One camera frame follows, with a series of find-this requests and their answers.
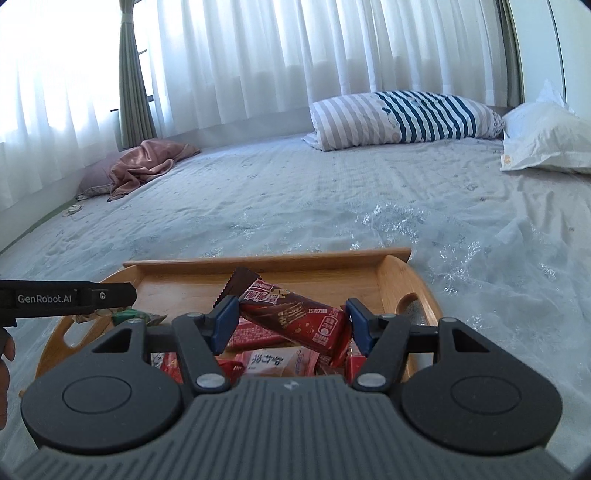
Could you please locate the wooden tray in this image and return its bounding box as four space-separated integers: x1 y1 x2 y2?
20 247 445 400

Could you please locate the white wardrobe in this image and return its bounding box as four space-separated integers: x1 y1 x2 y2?
512 0 591 116

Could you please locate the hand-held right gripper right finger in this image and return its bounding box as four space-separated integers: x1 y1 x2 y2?
345 298 497 392

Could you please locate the purple pillow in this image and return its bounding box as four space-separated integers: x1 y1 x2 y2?
76 152 136 200

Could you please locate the long red wafer bar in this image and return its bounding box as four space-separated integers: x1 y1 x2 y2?
213 267 352 357

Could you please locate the dark brown wafer bar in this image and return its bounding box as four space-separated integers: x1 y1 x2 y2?
345 340 371 380

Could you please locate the pink cloth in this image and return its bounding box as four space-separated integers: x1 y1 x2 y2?
106 139 202 203

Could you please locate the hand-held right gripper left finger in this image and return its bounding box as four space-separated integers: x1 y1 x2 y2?
78 296 242 394

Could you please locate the green curtain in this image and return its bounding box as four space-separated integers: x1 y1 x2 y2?
117 0 158 151
499 0 526 106

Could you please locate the red wafer packet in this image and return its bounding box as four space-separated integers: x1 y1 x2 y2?
159 352 246 385

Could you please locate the blue striped pillow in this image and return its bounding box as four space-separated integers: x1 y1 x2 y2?
303 91 507 152

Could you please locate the white sheer curtain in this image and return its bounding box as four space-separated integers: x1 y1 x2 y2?
145 0 509 141
0 0 124 217

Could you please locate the red cracker packet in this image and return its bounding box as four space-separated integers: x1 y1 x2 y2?
225 318 298 350

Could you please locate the person's left hand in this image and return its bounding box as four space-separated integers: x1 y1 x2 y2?
0 359 11 431

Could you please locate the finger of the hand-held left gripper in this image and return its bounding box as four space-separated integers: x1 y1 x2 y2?
76 280 139 318

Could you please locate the clear brown pastry packet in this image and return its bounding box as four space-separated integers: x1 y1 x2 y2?
235 346 320 378

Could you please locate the white pillow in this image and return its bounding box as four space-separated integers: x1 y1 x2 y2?
499 78 591 175

